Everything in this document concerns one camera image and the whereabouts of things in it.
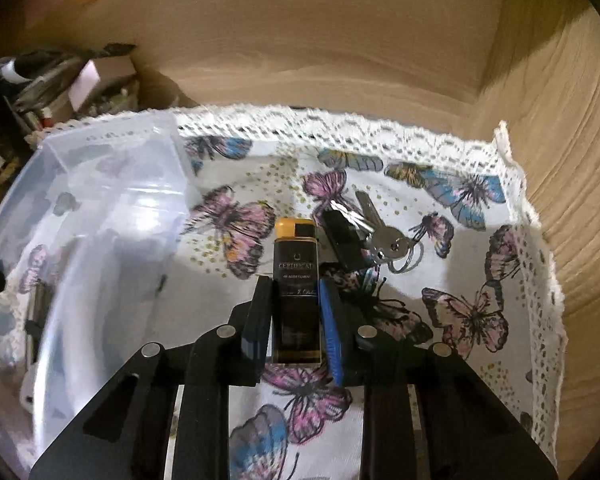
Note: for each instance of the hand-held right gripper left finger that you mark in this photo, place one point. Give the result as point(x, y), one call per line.
point(260, 320)

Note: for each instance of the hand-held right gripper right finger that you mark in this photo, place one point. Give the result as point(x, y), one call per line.
point(331, 335)

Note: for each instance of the dark bottle with orange cap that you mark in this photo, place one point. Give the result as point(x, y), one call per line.
point(296, 280)

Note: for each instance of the clear plastic container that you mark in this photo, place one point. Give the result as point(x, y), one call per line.
point(105, 240)

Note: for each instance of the butterfly print lace tablecloth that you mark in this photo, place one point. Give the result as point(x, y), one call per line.
point(420, 280)

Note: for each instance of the small white object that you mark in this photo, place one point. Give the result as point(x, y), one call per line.
point(30, 390)

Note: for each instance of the stack of books and magazines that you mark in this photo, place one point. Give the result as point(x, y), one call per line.
point(45, 85)

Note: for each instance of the white paper card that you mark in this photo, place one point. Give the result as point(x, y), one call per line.
point(102, 82)

